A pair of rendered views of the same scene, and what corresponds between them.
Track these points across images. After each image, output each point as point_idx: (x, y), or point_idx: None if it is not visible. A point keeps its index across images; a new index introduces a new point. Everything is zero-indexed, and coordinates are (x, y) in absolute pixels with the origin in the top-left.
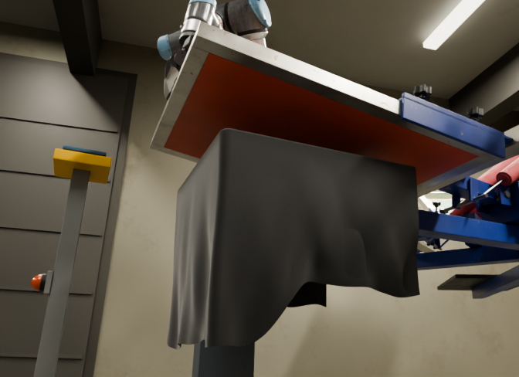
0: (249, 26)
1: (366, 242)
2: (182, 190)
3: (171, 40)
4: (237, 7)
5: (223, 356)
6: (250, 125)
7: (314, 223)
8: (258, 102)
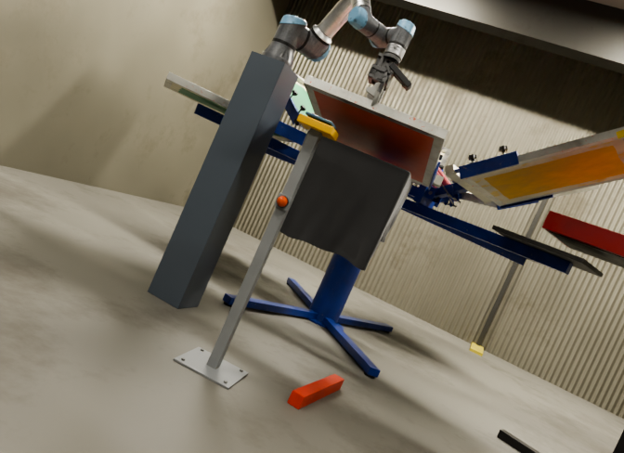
0: None
1: (392, 222)
2: (325, 144)
3: (368, 23)
4: None
5: (230, 208)
6: (381, 132)
7: (393, 215)
8: (406, 140)
